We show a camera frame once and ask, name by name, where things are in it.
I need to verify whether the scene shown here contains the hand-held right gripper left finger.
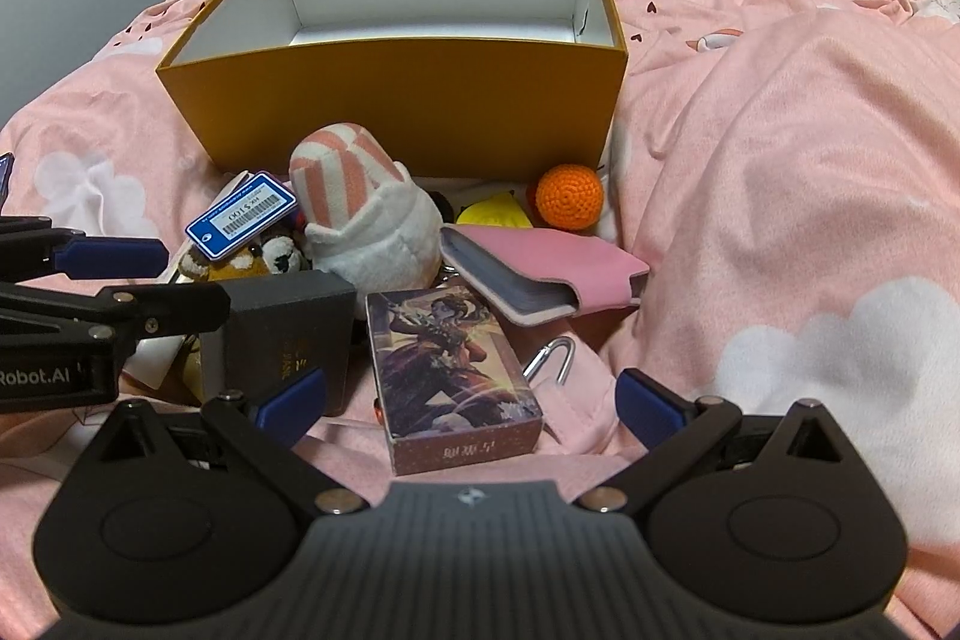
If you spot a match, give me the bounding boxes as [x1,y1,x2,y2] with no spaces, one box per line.
[81,367,370,516]

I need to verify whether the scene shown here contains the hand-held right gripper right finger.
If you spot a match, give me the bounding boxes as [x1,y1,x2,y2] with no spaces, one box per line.
[580,368,865,513]

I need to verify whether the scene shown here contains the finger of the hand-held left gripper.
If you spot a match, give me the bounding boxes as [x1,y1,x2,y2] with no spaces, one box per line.
[0,280,231,347]
[0,217,170,283]

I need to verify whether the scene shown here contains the dark grey box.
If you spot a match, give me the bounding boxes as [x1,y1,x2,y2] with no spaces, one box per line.
[199,271,357,420]

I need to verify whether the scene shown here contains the illustrated card box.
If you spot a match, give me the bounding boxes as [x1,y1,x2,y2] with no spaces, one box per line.
[365,287,542,477]

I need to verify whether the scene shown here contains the orange cardboard box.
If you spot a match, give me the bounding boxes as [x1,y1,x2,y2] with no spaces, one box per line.
[155,0,629,191]

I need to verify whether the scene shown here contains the silver carabiner hook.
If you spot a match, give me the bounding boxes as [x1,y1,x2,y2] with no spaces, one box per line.
[523,336,577,401]

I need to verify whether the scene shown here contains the blue tag card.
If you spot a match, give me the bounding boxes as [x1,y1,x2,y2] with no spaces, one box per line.
[185,170,301,260]

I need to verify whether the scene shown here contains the pink card wallet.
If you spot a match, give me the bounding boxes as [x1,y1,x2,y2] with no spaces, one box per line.
[439,222,651,327]

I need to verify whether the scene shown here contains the orange crochet ball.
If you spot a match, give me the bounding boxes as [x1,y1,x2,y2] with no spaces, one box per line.
[535,164,605,230]

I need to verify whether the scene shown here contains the pink white striped plush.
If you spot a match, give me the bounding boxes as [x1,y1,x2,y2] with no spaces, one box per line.
[289,121,443,300]

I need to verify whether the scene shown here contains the yellow plush item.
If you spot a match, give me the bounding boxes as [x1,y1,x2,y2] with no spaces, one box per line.
[457,190,535,230]

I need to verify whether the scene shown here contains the pink cloud print bedding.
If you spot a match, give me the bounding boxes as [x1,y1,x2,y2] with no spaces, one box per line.
[0,0,960,618]

